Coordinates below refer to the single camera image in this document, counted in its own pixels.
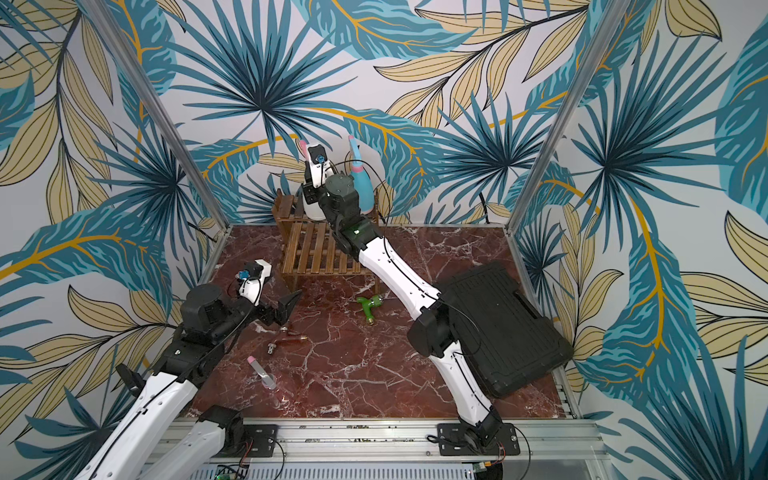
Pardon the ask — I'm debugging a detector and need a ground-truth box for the blue spray bottle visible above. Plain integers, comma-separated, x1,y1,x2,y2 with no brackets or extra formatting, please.
348,135,376,214

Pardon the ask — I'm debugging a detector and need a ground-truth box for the wooden slatted step shelf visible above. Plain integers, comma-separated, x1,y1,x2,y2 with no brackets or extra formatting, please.
272,189,381,294

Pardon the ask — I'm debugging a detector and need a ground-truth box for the clear pink spray bottle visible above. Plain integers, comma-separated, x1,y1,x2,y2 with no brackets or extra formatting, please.
247,356,282,409

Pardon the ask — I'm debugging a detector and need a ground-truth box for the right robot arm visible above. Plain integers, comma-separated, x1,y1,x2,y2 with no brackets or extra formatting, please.
304,173,502,454

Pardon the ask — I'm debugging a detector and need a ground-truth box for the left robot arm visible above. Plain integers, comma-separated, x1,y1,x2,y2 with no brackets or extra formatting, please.
77,279,302,479

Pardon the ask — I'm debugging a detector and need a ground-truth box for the black plastic tool case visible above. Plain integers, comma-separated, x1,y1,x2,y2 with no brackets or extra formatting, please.
437,262,574,398

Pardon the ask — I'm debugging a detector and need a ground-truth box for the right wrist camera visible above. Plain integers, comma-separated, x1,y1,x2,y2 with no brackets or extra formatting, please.
305,144,327,187

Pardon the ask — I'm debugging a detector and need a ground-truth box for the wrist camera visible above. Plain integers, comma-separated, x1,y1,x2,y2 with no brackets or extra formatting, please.
305,144,327,187
237,259,272,305

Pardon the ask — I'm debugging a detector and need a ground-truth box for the brown metal hose nozzle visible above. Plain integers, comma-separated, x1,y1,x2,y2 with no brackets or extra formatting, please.
267,334,308,355

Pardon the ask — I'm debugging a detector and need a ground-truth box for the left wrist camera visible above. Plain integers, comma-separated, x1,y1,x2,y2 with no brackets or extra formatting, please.
237,259,272,305

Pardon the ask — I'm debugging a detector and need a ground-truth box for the green hose nozzle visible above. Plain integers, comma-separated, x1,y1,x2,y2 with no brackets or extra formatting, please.
356,295,383,325

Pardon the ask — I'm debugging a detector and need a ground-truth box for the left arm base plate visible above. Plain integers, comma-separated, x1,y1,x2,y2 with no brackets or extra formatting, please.
198,405,279,458

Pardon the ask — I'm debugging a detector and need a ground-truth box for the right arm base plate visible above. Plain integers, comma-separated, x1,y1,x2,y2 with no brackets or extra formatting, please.
428,422,521,457

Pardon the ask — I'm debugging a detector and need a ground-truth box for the aluminium front rail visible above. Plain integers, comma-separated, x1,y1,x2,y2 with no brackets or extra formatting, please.
143,418,613,464

